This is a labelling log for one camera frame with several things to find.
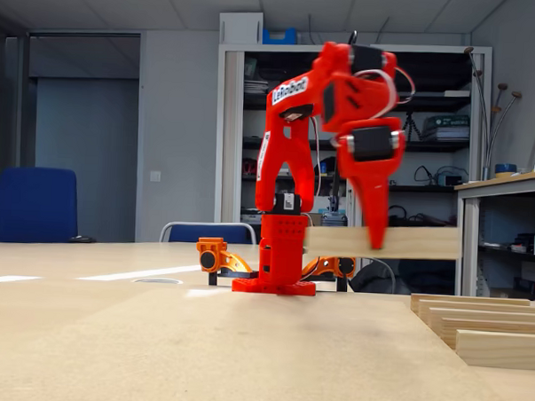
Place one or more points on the grey metal shelving cabinet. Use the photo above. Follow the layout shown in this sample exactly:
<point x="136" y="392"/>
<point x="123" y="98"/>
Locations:
<point x="228" y="141"/>

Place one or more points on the black office chair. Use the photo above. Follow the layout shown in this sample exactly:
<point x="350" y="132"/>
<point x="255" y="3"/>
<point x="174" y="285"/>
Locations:
<point x="424" y="276"/>

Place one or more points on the metal coat stand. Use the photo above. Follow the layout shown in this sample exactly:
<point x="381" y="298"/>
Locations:
<point x="487" y="161"/>

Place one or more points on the wooden stick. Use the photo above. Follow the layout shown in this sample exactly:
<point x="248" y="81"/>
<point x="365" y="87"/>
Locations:
<point x="489" y="315"/>
<point x="500" y="350"/>
<point x="467" y="299"/>
<point x="421" y="243"/>
<point x="497" y="326"/>
<point x="489" y="306"/>

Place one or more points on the blue tape roll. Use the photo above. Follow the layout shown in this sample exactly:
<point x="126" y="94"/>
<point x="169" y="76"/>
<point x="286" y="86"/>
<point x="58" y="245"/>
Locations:
<point x="505" y="168"/>

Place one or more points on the white light switch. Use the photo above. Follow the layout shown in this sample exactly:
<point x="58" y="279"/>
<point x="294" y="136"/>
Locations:
<point x="155" y="176"/>

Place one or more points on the blue plastic box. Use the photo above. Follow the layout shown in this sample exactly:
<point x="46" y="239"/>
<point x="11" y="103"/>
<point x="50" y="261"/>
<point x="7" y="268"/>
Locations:
<point x="279" y="37"/>

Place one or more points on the large blue office chair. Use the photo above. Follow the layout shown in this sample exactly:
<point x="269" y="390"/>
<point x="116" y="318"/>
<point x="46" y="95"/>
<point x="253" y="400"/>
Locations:
<point x="32" y="203"/>

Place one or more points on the blue chair with grey frame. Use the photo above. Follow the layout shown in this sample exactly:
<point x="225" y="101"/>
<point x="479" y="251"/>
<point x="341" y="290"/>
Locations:
<point x="204" y="234"/>

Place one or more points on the orange table clamp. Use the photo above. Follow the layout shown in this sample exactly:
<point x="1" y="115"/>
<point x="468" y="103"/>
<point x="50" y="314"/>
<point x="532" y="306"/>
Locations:
<point x="222" y="258"/>
<point x="324" y="268"/>

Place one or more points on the red item on shelf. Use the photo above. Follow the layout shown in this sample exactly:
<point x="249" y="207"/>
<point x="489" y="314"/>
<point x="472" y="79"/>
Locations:
<point x="249" y="166"/>

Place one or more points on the stack of books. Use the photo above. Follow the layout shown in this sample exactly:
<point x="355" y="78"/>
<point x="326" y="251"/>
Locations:
<point x="446" y="128"/>

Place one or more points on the brown MDF board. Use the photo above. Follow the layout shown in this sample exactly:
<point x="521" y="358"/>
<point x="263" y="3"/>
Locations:
<point x="242" y="377"/>

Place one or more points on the black computer mouse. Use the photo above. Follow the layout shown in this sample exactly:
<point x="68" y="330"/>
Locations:
<point x="81" y="239"/>

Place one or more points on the black bag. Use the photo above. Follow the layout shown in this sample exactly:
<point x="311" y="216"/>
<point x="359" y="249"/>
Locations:
<point x="370" y="280"/>

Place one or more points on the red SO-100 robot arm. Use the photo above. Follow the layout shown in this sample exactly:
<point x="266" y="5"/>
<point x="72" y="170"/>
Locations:
<point x="281" y="241"/>

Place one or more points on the grey workbench with wooden top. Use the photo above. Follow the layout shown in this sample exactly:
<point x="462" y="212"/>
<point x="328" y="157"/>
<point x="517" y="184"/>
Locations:
<point x="468" y="271"/>

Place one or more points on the small black flexible tripod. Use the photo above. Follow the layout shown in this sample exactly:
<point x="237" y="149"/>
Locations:
<point x="412" y="122"/>

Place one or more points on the stack of papers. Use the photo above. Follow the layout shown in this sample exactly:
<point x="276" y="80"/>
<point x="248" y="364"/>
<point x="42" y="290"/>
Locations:
<point x="254" y="86"/>

